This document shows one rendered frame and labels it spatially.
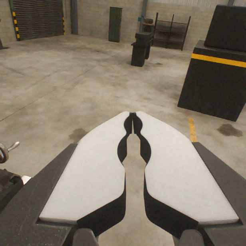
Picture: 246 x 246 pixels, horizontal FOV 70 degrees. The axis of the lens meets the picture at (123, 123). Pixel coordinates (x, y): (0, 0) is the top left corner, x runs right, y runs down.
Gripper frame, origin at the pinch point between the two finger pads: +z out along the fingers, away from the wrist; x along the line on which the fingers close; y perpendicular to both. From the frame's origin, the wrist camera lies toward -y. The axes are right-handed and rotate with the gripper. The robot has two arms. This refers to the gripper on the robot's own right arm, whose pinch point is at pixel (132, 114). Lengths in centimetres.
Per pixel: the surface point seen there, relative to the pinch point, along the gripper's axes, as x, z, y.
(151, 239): 16, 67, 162
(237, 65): 191, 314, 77
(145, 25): 63, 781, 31
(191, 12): 378, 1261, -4
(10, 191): -55, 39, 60
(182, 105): 113, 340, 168
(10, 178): -57, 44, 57
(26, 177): -55, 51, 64
